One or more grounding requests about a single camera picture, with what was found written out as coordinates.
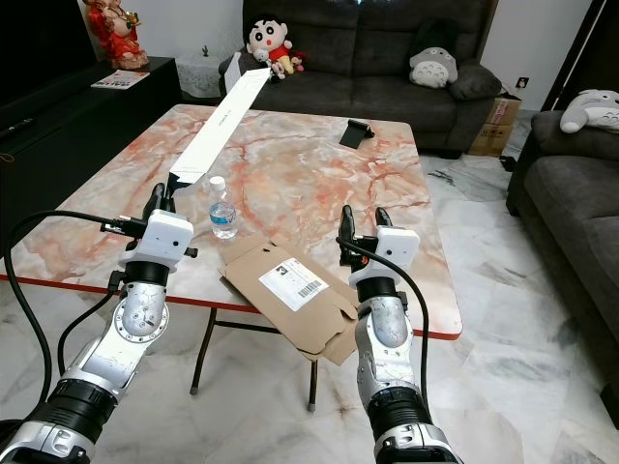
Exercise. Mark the white lace side table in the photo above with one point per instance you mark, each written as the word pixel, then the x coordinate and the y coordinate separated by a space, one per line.
pixel 201 75

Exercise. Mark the dark grey armchair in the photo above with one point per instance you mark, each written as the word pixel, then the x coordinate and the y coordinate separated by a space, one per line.
pixel 575 213

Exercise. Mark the wall power socket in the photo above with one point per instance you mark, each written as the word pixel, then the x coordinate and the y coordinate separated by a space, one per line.
pixel 522 83

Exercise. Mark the long white cardboard box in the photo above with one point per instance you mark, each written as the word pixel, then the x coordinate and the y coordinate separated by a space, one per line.
pixel 221 126

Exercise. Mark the brown cardboard carton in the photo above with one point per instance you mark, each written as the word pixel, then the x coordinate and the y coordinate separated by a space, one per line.
pixel 498 126

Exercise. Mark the flattened brown cardboard box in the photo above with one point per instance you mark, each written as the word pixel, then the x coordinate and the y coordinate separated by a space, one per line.
pixel 295 300

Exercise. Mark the cartoon boy plush doll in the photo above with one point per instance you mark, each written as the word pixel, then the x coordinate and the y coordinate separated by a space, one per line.
pixel 273 43

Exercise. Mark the red and white magazine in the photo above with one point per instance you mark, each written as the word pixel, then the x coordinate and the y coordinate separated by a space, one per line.
pixel 120 79

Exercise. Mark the clear plastic water bottle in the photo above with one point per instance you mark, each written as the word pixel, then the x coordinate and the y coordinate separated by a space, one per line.
pixel 222 215

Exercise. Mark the marble pattern folding table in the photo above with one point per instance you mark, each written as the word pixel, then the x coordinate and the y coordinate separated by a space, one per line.
pixel 280 155

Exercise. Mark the black television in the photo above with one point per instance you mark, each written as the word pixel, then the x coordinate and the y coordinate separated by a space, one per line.
pixel 39 48

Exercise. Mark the red and gold statue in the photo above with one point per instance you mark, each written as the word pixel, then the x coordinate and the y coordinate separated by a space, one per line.
pixel 116 34

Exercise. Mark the white paper bag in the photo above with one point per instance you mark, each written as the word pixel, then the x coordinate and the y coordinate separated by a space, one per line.
pixel 232 72

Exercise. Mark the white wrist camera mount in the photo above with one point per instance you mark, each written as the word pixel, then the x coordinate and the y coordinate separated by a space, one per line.
pixel 392 249
pixel 166 234

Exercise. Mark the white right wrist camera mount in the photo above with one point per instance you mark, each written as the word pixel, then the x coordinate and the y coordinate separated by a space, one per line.
pixel 392 249

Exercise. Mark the grey totoro plush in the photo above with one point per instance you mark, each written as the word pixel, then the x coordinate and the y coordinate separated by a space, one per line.
pixel 431 66

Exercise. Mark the black tv cabinet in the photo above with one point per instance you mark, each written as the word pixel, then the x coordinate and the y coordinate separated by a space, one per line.
pixel 87 121

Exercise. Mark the dark grey sofa cushion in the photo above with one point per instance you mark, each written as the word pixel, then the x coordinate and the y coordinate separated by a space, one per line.
pixel 477 81

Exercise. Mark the dark grey fabric sofa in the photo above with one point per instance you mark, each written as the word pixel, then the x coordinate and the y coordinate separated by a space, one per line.
pixel 358 53

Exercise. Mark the white totoro plush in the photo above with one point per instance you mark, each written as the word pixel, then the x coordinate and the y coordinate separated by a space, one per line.
pixel 590 111

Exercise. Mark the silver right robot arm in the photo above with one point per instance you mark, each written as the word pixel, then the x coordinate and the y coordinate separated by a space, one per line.
pixel 387 338

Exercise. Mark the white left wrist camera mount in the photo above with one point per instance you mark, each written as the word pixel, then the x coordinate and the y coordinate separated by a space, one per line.
pixel 166 234

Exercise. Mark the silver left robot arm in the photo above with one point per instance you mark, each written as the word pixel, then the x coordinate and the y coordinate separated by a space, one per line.
pixel 140 324

